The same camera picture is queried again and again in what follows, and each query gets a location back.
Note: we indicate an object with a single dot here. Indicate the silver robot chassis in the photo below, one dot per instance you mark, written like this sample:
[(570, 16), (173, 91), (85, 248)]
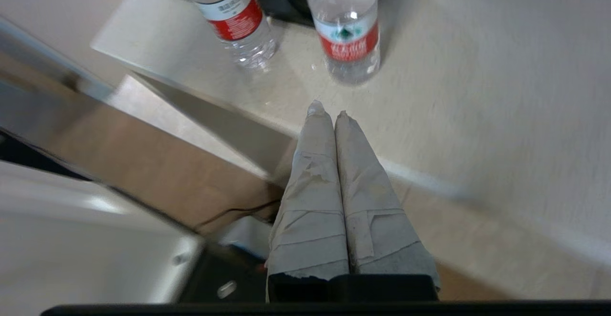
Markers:
[(71, 239)]

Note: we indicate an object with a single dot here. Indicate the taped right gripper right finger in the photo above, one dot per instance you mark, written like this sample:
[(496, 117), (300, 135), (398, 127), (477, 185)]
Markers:
[(377, 230)]

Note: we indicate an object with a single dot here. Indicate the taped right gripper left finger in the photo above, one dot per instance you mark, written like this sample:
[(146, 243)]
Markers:
[(310, 211)]

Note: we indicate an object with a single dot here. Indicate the clear red-capped water bottle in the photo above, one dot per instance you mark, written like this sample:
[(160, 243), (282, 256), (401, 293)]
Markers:
[(234, 20), (348, 39)]

